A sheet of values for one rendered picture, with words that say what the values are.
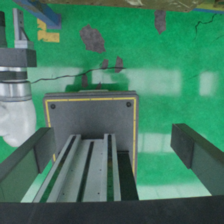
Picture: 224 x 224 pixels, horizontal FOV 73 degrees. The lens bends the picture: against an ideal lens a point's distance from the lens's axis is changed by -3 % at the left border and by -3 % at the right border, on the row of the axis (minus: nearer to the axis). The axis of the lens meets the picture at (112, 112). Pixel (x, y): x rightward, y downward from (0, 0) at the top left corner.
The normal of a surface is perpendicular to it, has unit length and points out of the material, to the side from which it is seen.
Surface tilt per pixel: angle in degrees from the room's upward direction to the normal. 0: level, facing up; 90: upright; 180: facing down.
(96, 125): 0
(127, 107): 0
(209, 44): 0
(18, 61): 10
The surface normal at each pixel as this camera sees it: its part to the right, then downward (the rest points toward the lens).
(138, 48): 0.02, 0.27
